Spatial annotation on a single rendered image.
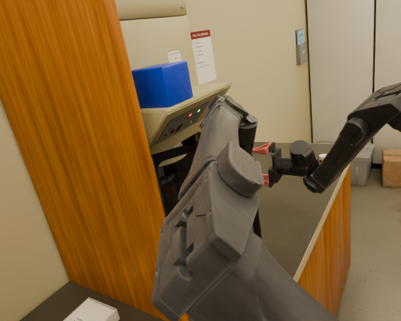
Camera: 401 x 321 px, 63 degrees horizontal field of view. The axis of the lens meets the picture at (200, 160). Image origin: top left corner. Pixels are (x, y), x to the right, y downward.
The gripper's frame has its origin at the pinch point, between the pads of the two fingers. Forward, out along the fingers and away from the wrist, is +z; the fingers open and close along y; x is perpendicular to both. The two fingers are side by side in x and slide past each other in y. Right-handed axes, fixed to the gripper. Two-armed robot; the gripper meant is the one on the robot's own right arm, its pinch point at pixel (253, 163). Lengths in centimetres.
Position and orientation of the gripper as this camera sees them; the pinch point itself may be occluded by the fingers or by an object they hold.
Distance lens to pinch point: 113.7
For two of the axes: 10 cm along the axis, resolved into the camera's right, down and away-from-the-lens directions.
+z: -8.5, -0.8, 5.3
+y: -1.5, -9.1, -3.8
